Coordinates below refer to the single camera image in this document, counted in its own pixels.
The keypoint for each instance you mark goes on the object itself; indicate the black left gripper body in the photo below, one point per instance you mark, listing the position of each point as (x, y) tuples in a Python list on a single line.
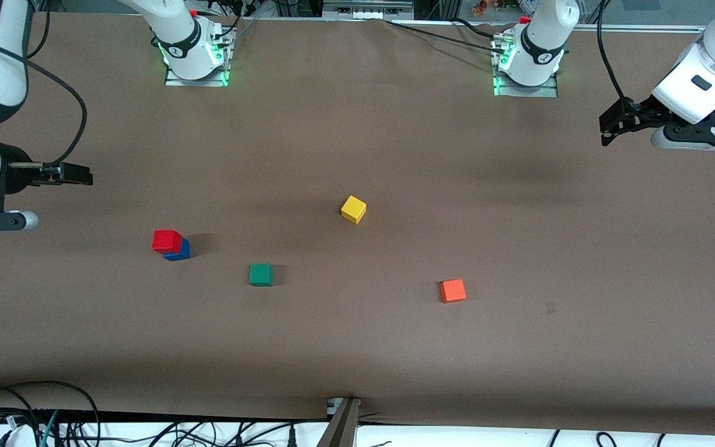
[(642, 112)]

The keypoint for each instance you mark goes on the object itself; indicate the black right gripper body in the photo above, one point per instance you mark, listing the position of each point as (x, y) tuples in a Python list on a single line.
[(15, 172)]

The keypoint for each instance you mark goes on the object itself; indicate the red wooden block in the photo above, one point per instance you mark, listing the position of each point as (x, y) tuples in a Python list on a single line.
[(167, 241)]

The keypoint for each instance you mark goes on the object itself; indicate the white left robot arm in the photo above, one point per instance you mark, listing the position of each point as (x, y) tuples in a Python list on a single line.
[(705, 87)]

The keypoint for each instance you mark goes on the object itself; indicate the blue wooden block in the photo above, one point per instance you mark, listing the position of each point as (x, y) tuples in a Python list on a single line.
[(180, 253)]

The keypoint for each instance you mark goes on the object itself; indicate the green wooden block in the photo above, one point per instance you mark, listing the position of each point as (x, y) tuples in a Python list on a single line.
[(260, 274)]

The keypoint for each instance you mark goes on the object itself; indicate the orange wooden block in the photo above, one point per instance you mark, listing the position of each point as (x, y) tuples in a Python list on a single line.
[(453, 290)]

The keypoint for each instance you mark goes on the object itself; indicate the yellow wooden block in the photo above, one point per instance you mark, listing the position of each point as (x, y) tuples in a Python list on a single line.
[(353, 208)]

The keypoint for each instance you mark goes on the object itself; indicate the brown table cover sheet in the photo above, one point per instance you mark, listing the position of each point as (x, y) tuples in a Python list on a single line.
[(357, 124)]

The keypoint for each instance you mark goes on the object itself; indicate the grey metal beam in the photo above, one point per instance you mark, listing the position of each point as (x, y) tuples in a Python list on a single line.
[(340, 428)]

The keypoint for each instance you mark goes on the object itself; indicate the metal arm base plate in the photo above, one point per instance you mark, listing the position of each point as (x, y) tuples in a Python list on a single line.
[(228, 68), (550, 92)]

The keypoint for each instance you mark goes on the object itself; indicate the aluminium edge rail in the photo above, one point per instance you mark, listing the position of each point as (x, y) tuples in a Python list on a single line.
[(643, 28)]

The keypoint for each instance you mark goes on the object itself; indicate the aluminium frame beam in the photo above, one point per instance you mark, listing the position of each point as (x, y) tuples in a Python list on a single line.
[(367, 6)]

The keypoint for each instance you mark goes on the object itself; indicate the small silver bracket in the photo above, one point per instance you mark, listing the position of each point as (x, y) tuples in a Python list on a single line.
[(333, 406)]

